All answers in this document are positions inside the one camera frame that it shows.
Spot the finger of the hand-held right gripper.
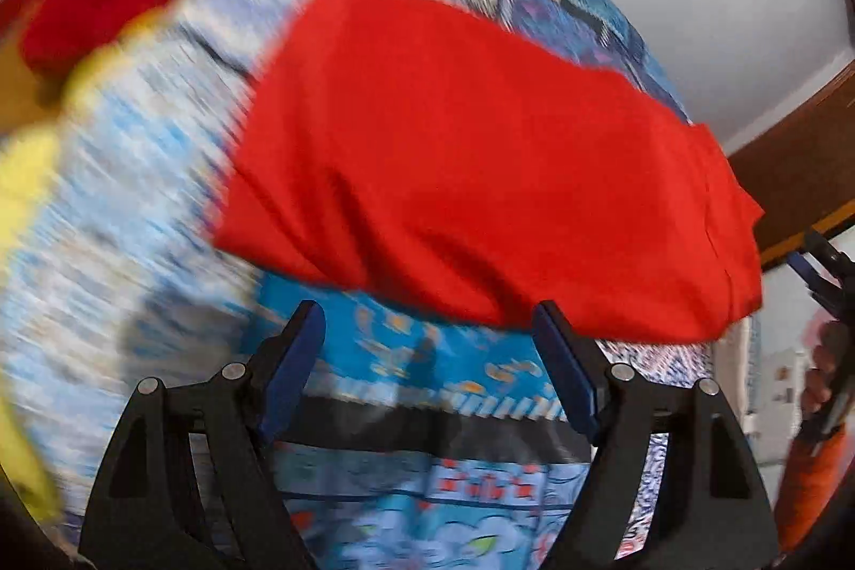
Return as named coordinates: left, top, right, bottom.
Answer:
left=787, top=231, right=855, bottom=321

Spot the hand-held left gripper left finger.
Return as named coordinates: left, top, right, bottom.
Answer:
left=79, top=301, right=327, bottom=570

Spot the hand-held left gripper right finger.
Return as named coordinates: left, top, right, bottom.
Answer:
left=532, top=301, right=780, bottom=570

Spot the red zip jacket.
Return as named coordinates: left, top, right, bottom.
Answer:
left=212, top=0, right=766, bottom=344

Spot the person's right forearm orange sleeve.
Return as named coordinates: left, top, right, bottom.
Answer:
left=778, top=426, right=852, bottom=554

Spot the person's right hand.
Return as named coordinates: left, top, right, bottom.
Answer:
left=800, top=366, right=837, bottom=416

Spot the wooden door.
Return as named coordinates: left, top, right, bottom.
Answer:
left=725, top=49, right=855, bottom=270

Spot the patterned patchwork bedspread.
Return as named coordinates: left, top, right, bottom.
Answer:
left=0, top=0, right=736, bottom=570

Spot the yellow blanket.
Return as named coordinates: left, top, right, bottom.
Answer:
left=0, top=5, right=168, bottom=518

